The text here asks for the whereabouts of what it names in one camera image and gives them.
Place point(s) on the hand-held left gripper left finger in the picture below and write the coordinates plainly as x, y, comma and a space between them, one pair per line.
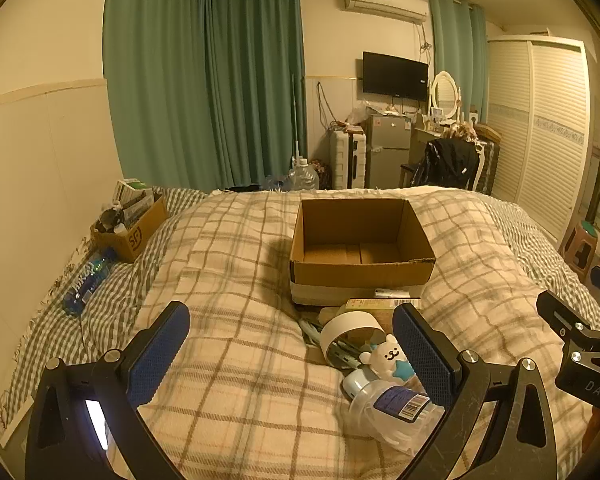
160, 355

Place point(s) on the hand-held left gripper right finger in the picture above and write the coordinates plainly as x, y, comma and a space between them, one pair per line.
422, 355

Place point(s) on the white bear toy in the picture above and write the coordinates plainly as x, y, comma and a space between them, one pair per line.
385, 357

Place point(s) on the clear plastic jar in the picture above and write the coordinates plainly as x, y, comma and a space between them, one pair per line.
395, 410

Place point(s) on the beige carton box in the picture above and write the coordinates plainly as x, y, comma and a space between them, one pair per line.
375, 304

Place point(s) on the white tube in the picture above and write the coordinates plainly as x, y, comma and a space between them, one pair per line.
390, 291

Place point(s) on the white tape roll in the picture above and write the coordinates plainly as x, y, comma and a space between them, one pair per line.
345, 332

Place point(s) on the bundle of green pens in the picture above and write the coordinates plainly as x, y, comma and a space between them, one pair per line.
312, 332

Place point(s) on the person's right hand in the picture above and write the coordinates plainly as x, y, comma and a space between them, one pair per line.
591, 430

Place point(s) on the plastic stool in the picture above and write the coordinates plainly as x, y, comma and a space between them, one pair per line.
580, 247

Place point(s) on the blue water bottle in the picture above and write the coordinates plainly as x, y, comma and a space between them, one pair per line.
87, 280

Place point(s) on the plaid blanket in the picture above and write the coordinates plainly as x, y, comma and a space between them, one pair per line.
240, 270

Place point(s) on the small printed cardboard box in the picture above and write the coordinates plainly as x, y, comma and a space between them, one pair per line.
140, 232

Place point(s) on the white slatted wardrobe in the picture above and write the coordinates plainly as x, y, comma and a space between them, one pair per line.
535, 135

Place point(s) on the white and green box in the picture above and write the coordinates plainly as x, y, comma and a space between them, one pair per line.
132, 190

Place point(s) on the brown suitcase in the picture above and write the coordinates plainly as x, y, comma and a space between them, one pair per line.
491, 160

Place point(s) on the black jacket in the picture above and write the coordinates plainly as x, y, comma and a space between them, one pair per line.
447, 162

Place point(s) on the grey small fridge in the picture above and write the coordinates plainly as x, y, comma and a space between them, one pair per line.
387, 150

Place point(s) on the white suitcase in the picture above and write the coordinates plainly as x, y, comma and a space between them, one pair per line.
347, 160

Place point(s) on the large clear water jug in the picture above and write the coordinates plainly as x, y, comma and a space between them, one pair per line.
304, 177

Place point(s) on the white dressing table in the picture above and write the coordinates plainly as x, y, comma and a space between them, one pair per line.
425, 137

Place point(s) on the white oval mirror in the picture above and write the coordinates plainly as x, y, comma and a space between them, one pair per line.
445, 92

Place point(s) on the white pole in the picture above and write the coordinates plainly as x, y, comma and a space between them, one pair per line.
296, 120

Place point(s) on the wide green curtain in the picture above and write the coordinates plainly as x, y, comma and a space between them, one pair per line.
180, 85

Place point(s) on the narrow green curtain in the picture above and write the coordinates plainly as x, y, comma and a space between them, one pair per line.
455, 40

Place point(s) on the white air conditioner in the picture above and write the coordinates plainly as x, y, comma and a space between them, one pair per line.
380, 2

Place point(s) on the black wall television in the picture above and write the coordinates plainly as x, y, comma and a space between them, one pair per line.
395, 75

